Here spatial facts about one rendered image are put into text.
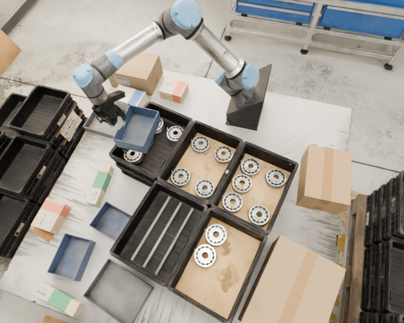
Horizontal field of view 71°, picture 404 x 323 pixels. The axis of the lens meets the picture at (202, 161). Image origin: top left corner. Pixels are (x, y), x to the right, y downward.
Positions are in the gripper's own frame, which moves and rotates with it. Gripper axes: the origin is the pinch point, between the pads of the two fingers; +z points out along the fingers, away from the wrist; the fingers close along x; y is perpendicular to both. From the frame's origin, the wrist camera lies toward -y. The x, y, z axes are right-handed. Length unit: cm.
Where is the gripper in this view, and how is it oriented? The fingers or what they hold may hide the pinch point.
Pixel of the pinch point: (122, 123)
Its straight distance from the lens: 140.1
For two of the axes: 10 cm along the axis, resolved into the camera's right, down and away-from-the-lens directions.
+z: 1.7, 4.7, 8.7
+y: -3.2, 8.6, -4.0
